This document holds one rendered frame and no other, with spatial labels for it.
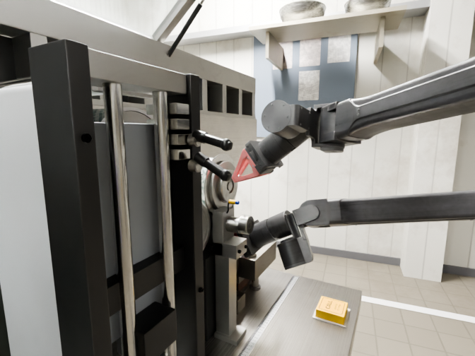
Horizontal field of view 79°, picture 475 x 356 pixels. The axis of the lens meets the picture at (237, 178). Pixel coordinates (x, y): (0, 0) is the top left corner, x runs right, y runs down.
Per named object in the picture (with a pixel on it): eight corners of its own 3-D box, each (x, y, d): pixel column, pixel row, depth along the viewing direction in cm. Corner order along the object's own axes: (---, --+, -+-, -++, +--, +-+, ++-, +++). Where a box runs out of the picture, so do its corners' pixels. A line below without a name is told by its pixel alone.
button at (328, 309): (343, 325, 71) (343, 317, 70) (314, 317, 74) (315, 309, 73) (347, 310, 77) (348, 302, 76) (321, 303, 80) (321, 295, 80)
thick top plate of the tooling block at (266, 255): (254, 281, 78) (255, 260, 77) (148, 252, 97) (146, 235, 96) (276, 258, 92) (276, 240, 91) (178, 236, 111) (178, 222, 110)
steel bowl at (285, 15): (326, 32, 264) (328, 15, 262) (323, 17, 227) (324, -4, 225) (283, 38, 279) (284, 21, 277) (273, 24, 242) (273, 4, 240)
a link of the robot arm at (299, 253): (319, 208, 70) (315, 201, 62) (337, 253, 66) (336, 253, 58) (273, 224, 73) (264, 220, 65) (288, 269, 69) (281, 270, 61)
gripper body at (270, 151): (278, 169, 65) (304, 150, 62) (259, 171, 56) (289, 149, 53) (262, 147, 66) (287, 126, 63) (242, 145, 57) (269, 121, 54)
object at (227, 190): (223, 207, 64) (220, 174, 62) (215, 205, 65) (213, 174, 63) (239, 196, 70) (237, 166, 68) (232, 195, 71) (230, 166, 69)
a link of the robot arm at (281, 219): (295, 208, 69) (285, 208, 65) (306, 236, 67) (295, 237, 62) (272, 219, 72) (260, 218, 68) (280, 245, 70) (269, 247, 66)
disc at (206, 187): (203, 223, 61) (205, 153, 59) (202, 222, 61) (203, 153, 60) (237, 210, 74) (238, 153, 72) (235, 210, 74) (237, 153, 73)
